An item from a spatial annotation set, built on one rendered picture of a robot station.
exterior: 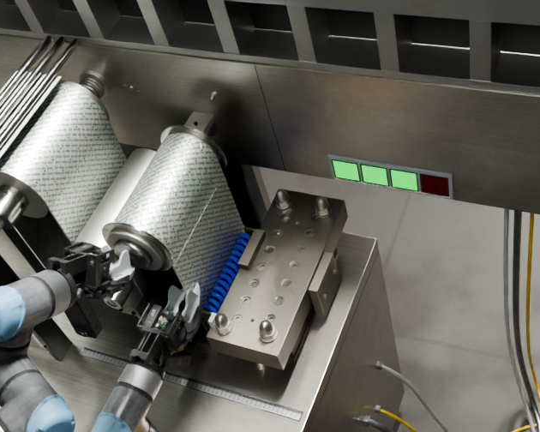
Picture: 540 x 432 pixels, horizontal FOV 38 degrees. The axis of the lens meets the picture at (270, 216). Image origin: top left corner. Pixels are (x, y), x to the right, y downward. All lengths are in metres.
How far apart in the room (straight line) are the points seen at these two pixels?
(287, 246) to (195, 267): 0.22
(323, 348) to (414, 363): 1.01
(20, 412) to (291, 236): 0.74
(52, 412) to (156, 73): 0.73
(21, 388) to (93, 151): 0.58
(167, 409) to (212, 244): 0.36
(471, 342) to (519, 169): 1.31
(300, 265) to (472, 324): 1.18
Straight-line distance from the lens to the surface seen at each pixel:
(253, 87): 1.52
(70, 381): 1.84
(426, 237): 2.94
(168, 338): 1.50
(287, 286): 1.63
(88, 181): 1.64
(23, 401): 1.23
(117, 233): 1.47
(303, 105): 1.50
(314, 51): 1.40
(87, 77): 1.72
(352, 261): 1.80
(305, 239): 1.69
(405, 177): 1.55
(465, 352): 2.68
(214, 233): 1.63
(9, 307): 1.23
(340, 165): 1.58
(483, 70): 1.32
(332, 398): 1.76
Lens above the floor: 2.36
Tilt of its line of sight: 50 degrees down
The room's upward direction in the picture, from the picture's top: 19 degrees counter-clockwise
